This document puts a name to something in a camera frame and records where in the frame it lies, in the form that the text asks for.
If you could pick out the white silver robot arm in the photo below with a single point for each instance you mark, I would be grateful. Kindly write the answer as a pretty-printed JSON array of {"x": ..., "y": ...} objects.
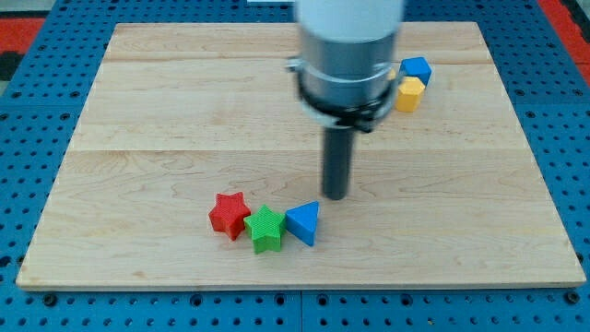
[{"x": 346, "y": 55}]

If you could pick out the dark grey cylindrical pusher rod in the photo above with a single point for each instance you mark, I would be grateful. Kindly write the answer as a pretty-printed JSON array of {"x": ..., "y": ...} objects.
[{"x": 337, "y": 154}]

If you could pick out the blue triangle block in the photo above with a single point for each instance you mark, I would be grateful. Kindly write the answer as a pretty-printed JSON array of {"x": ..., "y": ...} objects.
[{"x": 302, "y": 221}]

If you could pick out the green star block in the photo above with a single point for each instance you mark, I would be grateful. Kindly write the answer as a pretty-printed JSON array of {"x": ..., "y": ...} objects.
[{"x": 266, "y": 228}]

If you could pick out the red star block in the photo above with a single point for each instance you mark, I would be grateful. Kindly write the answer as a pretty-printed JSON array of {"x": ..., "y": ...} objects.
[{"x": 228, "y": 214}]

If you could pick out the yellow hexagon block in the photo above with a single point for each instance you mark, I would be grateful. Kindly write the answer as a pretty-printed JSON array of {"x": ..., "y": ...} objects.
[{"x": 409, "y": 94}]

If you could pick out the light wooden board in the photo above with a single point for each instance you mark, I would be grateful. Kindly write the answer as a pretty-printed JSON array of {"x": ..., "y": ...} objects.
[{"x": 448, "y": 197}]

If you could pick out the blue pentagon block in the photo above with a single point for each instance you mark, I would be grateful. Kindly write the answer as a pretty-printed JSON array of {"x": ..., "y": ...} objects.
[{"x": 417, "y": 67}]

